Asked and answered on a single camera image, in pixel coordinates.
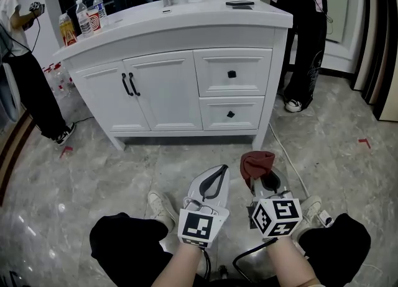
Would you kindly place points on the person's right leg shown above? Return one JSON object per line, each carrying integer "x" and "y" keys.
{"x": 339, "y": 248}

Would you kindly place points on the dark red cloth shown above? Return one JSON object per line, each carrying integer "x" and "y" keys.
{"x": 256, "y": 164}

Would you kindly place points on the red white paper cup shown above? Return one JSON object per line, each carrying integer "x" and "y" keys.
{"x": 94, "y": 23}

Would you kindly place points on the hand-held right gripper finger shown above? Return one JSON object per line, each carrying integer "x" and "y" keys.
{"x": 283, "y": 184}
{"x": 256, "y": 189}

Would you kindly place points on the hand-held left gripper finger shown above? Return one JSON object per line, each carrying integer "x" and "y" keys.
{"x": 224, "y": 195}
{"x": 193, "y": 193}

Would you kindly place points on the black square drawer knob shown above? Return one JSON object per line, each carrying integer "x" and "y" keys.
{"x": 231, "y": 74}
{"x": 230, "y": 114}

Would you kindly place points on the yellow red carton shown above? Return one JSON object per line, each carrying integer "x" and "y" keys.
{"x": 67, "y": 32}

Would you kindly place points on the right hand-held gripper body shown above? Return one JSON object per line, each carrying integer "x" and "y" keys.
{"x": 276, "y": 217}

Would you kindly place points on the brown wooden step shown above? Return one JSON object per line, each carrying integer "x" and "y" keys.
{"x": 12, "y": 149}

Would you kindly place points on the small white drawer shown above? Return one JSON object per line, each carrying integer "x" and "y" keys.
{"x": 248, "y": 115}

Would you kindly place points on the person's right forearm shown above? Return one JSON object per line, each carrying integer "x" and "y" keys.
{"x": 289, "y": 264}

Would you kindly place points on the dark wooden door frame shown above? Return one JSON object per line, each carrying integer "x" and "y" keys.
{"x": 385, "y": 46}

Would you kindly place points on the person's left forearm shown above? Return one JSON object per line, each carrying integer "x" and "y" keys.
{"x": 177, "y": 267}

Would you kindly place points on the person's right shoe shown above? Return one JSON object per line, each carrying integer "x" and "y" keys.
{"x": 311, "y": 208}

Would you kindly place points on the person's leg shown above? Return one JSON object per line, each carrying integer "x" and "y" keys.
{"x": 124, "y": 248}
{"x": 339, "y": 248}

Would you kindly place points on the person's left leg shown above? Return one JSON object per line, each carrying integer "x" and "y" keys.
{"x": 124, "y": 248}

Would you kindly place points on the person's shoe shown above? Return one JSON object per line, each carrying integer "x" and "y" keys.
{"x": 311, "y": 208}
{"x": 160, "y": 208}

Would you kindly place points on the large white drawer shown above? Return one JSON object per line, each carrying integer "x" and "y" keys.
{"x": 214, "y": 74}

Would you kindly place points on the cluster of clear plastic jugs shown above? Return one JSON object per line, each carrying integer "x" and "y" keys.
{"x": 59, "y": 77}

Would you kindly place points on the white cabinet door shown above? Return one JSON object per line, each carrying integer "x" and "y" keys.
{"x": 168, "y": 93}
{"x": 105, "y": 102}

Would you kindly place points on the clear water bottle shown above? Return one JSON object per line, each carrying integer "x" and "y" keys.
{"x": 101, "y": 10}
{"x": 84, "y": 21}

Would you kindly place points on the white vanity cabinet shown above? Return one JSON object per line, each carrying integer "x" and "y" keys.
{"x": 171, "y": 34}

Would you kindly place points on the black phone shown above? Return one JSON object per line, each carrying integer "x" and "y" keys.
{"x": 239, "y": 2}

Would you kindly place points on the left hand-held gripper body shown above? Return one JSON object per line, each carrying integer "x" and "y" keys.
{"x": 199, "y": 226}

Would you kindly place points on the white power strip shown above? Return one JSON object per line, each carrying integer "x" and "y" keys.
{"x": 325, "y": 217}

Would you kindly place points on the person's left shoe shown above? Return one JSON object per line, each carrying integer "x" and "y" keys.
{"x": 160, "y": 208}

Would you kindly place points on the black stool caster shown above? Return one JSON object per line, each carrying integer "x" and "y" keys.
{"x": 224, "y": 271}

